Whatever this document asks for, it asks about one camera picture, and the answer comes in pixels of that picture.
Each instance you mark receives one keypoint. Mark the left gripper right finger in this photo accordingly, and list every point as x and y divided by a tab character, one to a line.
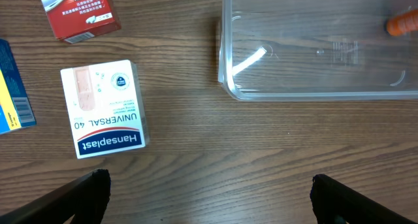
333	202

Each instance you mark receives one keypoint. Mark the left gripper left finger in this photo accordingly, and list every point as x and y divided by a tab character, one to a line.
83	200

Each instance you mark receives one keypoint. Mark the white Hansaplast plaster box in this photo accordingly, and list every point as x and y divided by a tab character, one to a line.
105	108

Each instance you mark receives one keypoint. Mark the blue yellow VapoDrops box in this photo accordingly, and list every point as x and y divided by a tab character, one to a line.
16	111

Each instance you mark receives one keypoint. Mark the red medicine box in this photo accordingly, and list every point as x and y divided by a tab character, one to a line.
73	21

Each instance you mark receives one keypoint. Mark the orange bottle white cap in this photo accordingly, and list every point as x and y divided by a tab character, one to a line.
402	24

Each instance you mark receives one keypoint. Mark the clear plastic container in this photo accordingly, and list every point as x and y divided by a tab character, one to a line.
315	50

